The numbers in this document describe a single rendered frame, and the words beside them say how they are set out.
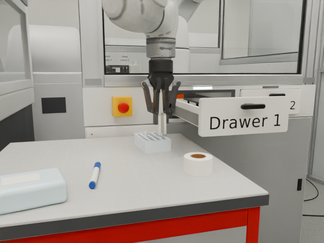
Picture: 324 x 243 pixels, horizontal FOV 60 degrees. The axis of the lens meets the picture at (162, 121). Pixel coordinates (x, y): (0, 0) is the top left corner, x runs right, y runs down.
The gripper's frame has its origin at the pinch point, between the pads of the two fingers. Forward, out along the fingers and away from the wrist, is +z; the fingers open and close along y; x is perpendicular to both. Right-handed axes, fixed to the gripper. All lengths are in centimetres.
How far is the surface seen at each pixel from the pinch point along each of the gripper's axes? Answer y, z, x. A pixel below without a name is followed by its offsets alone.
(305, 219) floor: 126, 84, 49
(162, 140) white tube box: -1.4, 3.9, -5.2
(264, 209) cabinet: 58, 47, 15
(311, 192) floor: 166, 84, 80
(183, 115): 10.8, -1.3, 5.6
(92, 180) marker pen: -24.8, 6.1, -24.7
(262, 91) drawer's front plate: 51, -8, 14
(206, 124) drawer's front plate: 8.7, -1.8, -13.7
